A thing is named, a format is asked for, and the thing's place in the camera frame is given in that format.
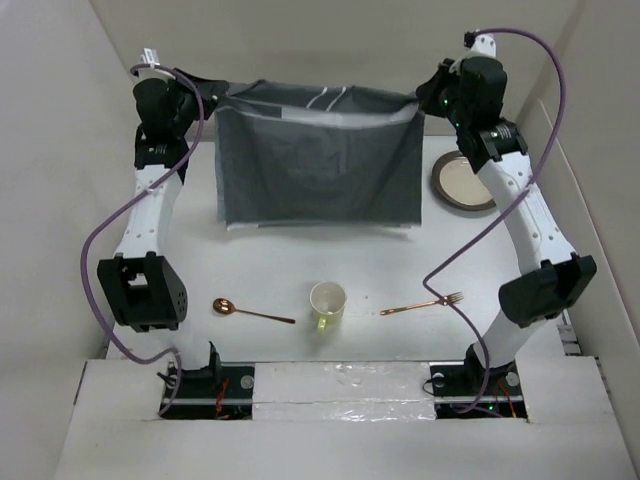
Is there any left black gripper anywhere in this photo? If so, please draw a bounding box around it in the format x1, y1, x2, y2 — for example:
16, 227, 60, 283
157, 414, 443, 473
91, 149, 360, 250
164, 70, 227, 139

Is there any grey cloth placemat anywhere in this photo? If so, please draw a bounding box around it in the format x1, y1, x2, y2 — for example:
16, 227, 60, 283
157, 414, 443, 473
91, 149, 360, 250
214, 80, 424, 229

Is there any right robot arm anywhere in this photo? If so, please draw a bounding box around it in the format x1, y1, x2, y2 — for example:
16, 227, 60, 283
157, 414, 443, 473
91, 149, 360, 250
416, 56, 597, 394

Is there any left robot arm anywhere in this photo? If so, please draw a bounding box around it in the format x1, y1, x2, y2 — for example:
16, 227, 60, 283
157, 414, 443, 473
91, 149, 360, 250
97, 70, 229, 351

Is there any round metal plate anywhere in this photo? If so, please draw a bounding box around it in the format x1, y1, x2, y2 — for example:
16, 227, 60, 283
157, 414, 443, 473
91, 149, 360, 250
429, 150, 496, 212

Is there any copper spoon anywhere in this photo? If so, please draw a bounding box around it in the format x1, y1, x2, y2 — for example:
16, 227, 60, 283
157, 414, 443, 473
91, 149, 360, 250
212, 298, 296, 324

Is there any copper fork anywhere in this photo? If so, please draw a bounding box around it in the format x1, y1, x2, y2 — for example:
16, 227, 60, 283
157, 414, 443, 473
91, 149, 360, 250
379, 292, 464, 316

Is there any yellow mug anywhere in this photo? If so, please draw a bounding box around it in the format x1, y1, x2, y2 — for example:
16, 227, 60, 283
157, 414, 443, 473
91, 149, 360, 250
309, 281, 347, 334

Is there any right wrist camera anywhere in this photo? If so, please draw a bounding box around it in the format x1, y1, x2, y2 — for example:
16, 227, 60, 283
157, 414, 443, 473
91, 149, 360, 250
462, 31, 497, 59

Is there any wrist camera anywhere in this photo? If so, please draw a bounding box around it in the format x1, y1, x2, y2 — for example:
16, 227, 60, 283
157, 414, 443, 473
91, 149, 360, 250
462, 31, 497, 59
138, 47, 166, 79

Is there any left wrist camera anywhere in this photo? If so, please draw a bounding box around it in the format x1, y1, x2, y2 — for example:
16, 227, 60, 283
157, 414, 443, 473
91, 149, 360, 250
138, 47, 166, 79

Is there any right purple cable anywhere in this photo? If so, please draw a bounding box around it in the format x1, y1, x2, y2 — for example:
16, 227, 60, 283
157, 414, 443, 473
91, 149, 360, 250
422, 28, 567, 415

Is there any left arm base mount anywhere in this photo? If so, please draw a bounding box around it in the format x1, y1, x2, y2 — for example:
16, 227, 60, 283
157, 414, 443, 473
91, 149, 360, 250
157, 342, 256, 421

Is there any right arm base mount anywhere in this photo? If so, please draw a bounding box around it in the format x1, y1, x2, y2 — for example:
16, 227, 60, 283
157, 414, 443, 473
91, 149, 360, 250
422, 347, 528, 419

